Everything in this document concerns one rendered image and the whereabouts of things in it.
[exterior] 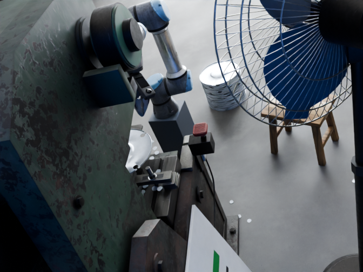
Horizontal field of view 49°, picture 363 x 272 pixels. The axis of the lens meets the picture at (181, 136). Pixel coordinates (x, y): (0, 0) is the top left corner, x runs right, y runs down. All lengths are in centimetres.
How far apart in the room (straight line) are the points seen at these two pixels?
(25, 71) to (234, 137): 193
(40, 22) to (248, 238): 154
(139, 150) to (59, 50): 70
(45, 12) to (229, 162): 173
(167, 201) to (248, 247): 76
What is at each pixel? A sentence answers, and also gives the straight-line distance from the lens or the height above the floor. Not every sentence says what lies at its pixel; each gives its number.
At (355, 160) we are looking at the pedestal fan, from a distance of 126.
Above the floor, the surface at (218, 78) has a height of 24.
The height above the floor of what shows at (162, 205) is 71.
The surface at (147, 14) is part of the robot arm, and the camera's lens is 196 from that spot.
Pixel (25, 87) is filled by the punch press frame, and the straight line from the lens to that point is 89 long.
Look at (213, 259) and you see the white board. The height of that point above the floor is 41.
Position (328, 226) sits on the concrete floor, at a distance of 214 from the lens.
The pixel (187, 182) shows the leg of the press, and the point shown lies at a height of 62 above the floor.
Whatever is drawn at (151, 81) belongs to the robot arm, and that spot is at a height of 68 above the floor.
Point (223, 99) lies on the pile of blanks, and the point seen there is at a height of 10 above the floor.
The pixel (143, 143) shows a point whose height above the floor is 78.
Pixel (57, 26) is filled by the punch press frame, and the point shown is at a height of 145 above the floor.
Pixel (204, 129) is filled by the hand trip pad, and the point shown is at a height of 76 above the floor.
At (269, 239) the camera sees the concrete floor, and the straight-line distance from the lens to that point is 213.
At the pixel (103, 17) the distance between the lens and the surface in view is 109.
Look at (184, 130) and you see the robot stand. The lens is 233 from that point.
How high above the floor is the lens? 178
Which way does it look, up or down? 39 degrees down
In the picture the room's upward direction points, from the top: 24 degrees counter-clockwise
